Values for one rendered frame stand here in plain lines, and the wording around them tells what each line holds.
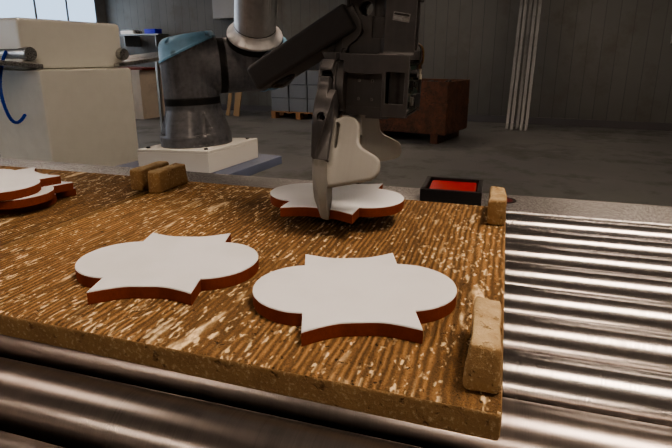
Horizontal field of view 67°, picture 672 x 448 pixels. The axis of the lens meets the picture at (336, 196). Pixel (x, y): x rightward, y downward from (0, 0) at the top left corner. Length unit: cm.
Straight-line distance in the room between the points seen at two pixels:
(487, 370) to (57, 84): 464
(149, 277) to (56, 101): 443
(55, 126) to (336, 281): 449
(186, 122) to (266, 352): 84
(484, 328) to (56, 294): 28
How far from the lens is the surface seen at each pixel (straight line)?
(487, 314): 29
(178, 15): 1192
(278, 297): 33
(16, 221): 60
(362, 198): 50
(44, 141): 481
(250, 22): 106
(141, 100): 993
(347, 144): 45
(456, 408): 27
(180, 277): 38
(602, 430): 30
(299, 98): 930
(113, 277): 39
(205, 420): 29
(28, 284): 43
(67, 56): 502
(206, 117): 110
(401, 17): 46
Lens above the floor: 109
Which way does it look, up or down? 15 degrees down
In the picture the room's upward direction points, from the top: straight up
